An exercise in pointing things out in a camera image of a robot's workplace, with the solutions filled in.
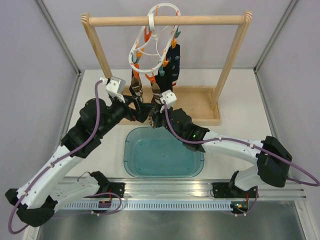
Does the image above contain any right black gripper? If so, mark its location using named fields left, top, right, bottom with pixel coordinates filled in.
left=149, top=102, right=183, bottom=141

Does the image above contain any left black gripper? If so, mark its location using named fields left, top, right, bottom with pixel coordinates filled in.
left=96, top=91, right=154, bottom=137

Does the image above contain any brown striped sock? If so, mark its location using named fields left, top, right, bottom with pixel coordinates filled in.
left=149, top=82, right=161, bottom=128
left=130, top=70, right=144, bottom=102

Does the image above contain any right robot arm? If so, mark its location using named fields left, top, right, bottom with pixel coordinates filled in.
left=148, top=105, right=292, bottom=197

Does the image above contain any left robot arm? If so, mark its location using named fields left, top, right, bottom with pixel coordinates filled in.
left=5, top=95, right=153, bottom=227

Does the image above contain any white clip hanger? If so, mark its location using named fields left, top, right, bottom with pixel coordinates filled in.
left=128, top=3, right=181, bottom=83

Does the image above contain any black sock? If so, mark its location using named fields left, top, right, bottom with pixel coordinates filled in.
left=155, top=69, right=173, bottom=93

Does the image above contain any teal plastic bin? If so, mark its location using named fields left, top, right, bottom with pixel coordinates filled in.
left=123, top=127, right=205, bottom=178

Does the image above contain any wooden hanging rack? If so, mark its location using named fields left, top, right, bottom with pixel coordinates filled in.
left=81, top=10, right=253, bottom=126

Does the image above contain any navy patterned sock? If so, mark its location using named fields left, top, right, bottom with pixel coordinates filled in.
left=165, top=44, right=181, bottom=87

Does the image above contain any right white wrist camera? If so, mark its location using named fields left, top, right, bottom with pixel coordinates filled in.
left=159, top=90, right=177, bottom=109

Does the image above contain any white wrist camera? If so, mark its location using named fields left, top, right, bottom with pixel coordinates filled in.
left=105, top=76, right=126, bottom=103
left=159, top=90, right=177, bottom=109

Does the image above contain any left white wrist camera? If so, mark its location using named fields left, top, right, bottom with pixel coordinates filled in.
left=105, top=76, right=126, bottom=103

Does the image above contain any aluminium mounting rail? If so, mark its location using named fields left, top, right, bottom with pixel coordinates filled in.
left=109, top=178, right=307, bottom=201

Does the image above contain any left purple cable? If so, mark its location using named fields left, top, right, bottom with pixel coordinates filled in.
left=8, top=77, right=123, bottom=235

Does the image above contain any white slotted cable duct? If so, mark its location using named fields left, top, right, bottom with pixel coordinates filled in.
left=62, top=200, right=233, bottom=211

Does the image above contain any left aluminium frame post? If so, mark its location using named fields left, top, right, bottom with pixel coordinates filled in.
left=34, top=0, right=81, bottom=76

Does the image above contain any aluminium frame post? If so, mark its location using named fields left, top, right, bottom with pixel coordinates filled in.
left=34, top=0, right=81, bottom=76
left=252, top=0, right=301, bottom=75

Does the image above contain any right aluminium frame post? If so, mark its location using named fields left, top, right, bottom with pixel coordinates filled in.
left=252, top=0, right=301, bottom=75

